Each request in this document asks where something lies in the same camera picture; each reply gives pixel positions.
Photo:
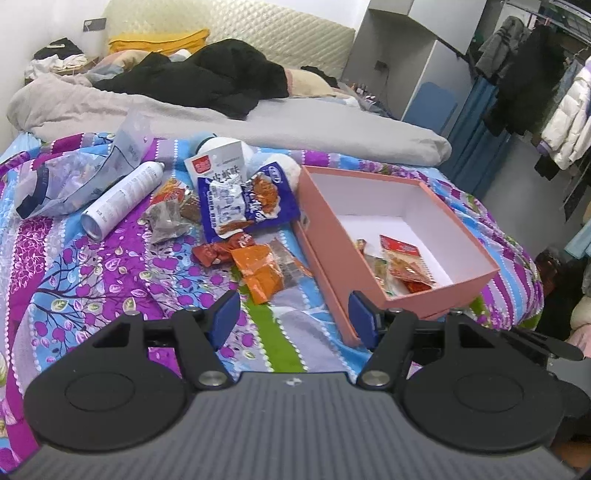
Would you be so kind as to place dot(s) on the small clear snack packet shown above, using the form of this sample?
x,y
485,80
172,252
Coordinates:
x,y
291,265

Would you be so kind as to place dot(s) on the blue curtain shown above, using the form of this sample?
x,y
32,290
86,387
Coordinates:
x,y
475,147

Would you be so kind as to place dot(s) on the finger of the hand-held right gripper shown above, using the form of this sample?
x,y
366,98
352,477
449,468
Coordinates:
x,y
545,346

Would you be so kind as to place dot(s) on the dark cloth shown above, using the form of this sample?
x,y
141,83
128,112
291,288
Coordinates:
x,y
321,76

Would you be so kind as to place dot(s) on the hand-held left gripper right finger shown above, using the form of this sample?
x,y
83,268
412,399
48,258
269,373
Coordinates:
x,y
364,318

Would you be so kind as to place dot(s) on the blue snack bag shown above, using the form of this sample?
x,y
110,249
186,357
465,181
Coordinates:
x,y
268,194

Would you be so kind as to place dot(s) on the metal clothes rail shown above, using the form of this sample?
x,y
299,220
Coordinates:
x,y
558,18

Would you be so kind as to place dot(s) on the white spray can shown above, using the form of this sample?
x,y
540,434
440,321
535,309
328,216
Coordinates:
x,y
120,198

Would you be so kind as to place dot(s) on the black wall socket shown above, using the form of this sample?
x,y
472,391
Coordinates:
x,y
381,65

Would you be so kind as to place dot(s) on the grey wall socket panel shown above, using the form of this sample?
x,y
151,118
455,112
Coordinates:
x,y
94,24

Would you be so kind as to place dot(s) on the pastel printed quilt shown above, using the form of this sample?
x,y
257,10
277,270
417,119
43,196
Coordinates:
x,y
120,64

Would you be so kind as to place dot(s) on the cream quilted headboard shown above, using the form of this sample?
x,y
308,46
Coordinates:
x,y
258,27

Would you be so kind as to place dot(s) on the blue board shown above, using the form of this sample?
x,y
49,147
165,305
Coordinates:
x,y
431,108

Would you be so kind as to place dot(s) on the dark clear snack packet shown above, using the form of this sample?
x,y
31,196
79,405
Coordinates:
x,y
166,221

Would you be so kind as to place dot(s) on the white red-label snack packet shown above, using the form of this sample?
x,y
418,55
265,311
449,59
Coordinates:
x,y
217,161

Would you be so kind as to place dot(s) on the red foil snack packet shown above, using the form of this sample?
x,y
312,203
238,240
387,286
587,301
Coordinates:
x,y
214,253

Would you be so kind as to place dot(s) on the blue and white snack packet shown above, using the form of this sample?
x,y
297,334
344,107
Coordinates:
x,y
224,205

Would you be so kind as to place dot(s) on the pile of clothes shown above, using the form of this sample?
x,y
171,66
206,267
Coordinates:
x,y
55,57

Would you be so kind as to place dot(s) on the clear plastic bag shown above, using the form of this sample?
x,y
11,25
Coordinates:
x,y
69,184

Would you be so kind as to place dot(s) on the white puffer jacket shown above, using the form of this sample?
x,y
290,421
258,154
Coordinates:
x,y
570,120

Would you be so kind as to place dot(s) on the white wardrobe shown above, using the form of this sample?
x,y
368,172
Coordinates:
x,y
457,18

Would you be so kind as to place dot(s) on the grey blanket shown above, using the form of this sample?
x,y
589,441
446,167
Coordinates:
x,y
323,129

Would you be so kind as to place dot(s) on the grey striped hanging jacket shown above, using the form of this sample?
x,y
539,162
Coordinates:
x,y
501,46

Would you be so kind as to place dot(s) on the pink cardboard box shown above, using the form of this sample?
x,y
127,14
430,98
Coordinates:
x,y
323,249

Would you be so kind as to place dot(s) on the black jacket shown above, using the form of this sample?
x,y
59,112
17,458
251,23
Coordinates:
x,y
221,74

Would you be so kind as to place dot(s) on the purple printed bed sheet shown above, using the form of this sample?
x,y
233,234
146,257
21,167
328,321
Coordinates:
x,y
69,277

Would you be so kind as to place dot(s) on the beige pillow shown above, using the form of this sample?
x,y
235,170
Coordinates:
x,y
309,83

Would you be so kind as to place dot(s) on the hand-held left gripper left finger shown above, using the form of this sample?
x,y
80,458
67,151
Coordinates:
x,y
226,316

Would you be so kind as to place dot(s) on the green-label clear snack packet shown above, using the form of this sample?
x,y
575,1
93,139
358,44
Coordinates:
x,y
376,272

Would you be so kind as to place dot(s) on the yellow pillow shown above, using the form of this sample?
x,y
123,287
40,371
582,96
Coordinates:
x,y
157,44

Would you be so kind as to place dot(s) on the black hanging coat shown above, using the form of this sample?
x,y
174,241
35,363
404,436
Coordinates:
x,y
531,78

